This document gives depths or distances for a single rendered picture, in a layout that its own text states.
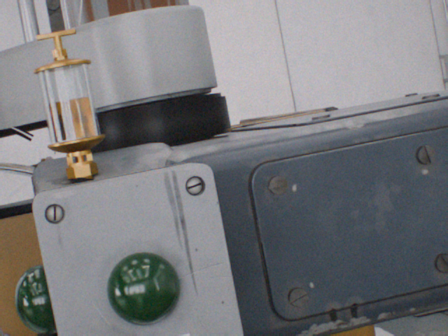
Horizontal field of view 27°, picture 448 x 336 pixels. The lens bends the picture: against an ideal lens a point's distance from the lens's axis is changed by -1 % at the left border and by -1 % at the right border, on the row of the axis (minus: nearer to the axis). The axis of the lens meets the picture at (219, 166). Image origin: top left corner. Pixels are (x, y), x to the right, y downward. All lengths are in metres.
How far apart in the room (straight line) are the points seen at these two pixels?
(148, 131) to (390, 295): 0.17
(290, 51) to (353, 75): 0.43
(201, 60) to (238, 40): 5.18
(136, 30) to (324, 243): 0.18
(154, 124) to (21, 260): 0.30
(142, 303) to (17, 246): 0.45
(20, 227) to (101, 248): 0.43
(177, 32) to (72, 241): 0.21
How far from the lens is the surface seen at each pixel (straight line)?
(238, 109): 5.72
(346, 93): 5.90
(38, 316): 0.40
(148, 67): 0.55
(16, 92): 0.62
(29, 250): 0.81
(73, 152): 0.46
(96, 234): 0.38
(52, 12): 0.99
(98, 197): 0.38
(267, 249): 0.45
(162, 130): 0.55
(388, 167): 0.46
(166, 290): 0.37
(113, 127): 0.55
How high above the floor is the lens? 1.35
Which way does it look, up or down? 3 degrees down
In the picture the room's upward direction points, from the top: 11 degrees counter-clockwise
